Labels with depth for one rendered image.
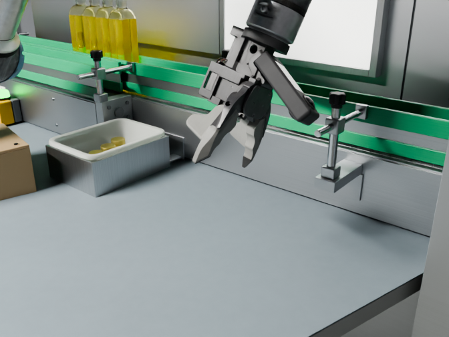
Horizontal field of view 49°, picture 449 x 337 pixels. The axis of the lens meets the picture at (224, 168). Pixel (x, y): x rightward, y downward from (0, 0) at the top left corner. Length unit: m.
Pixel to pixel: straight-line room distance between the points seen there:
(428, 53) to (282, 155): 0.36
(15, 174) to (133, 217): 0.28
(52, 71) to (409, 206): 1.00
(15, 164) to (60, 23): 0.90
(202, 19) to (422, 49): 0.57
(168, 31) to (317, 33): 0.47
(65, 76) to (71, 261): 0.67
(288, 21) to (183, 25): 0.72
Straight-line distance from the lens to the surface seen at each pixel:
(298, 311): 0.74
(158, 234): 0.92
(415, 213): 0.95
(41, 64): 1.50
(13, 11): 1.12
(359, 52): 1.12
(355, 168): 0.93
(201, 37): 1.36
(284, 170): 1.05
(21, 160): 1.11
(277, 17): 0.70
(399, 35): 1.11
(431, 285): 0.81
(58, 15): 1.92
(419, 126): 0.92
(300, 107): 0.67
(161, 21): 1.46
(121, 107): 1.31
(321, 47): 1.16
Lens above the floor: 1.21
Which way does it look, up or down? 23 degrees down
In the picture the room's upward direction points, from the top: straight up
